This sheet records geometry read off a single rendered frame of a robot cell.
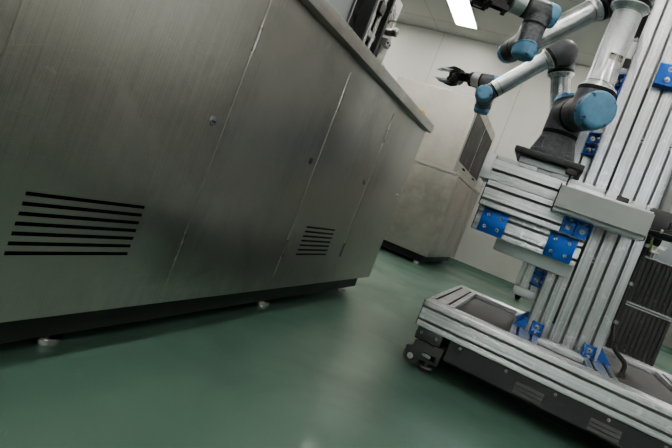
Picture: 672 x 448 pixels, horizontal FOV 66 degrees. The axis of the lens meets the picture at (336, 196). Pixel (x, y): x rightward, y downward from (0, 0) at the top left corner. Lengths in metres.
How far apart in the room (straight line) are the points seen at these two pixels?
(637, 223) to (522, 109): 5.20
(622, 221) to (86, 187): 1.42
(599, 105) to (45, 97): 1.48
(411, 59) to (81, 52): 6.57
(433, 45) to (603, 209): 5.74
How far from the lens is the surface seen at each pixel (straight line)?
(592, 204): 1.73
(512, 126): 6.80
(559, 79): 2.61
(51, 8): 0.84
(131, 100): 0.96
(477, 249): 6.65
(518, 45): 1.76
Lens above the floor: 0.50
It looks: 2 degrees down
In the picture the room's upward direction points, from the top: 21 degrees clockwise
